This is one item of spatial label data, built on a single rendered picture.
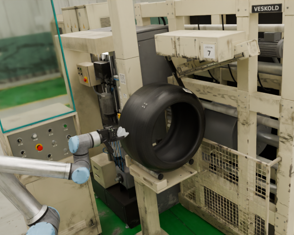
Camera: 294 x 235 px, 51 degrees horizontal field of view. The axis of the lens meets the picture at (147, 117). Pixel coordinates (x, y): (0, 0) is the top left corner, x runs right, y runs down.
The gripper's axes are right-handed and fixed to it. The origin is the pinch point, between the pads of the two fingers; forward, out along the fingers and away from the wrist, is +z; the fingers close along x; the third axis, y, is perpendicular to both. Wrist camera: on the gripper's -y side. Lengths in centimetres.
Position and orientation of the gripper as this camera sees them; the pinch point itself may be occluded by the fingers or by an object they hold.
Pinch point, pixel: (127, 134)
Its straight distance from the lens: 193.6
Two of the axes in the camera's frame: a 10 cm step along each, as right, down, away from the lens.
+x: -5.7, -2.3, 7.9
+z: 8.2, -1.9, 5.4
